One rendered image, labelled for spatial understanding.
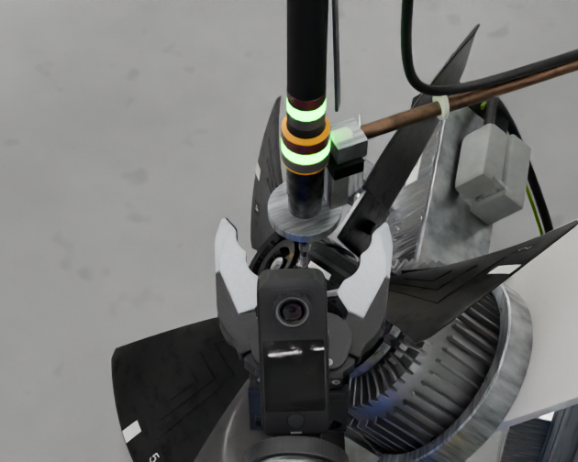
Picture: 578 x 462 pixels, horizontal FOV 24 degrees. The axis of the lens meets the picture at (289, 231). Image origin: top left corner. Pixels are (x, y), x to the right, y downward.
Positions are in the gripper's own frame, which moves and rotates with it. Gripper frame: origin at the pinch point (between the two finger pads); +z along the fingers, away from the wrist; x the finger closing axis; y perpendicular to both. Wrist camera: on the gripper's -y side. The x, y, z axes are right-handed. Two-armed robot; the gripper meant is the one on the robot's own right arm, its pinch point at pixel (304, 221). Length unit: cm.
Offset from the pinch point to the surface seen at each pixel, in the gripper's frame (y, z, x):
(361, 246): 47, 32, 6
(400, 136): 34, 38, 10
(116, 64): 167, 174, -51
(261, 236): 67, 48, -7
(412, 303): 26.6, 10.6, 10.2
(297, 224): 19.9, 14.6, -0.9
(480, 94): 11.5, 23.8, 15.6
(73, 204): 167, 129, -56
